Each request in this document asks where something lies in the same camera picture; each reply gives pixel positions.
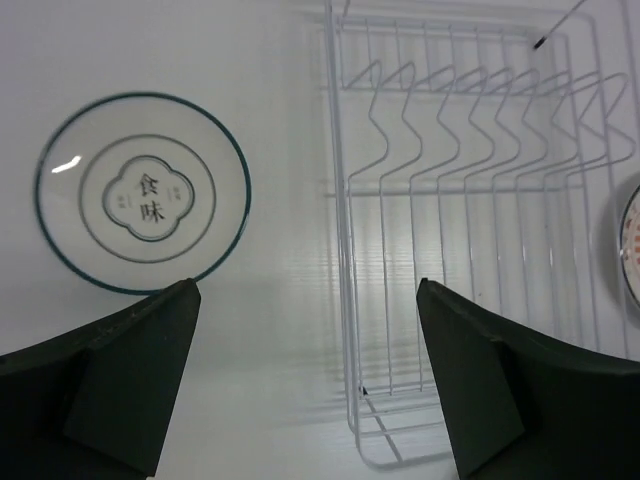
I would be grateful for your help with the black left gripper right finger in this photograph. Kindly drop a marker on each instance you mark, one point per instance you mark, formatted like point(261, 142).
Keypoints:
point(519, 404)

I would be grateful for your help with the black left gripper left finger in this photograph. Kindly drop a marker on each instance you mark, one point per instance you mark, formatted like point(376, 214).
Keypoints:
point(96, 402)

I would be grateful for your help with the white plate orange sunburst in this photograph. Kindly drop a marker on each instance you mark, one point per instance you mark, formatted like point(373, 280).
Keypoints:
point(620, 243)

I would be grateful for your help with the white plate teal rim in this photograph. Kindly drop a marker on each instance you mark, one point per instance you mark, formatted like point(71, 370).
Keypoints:
point(140, 189)

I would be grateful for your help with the white wire dish rack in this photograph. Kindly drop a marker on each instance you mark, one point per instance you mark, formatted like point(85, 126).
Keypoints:
point(474, 143)

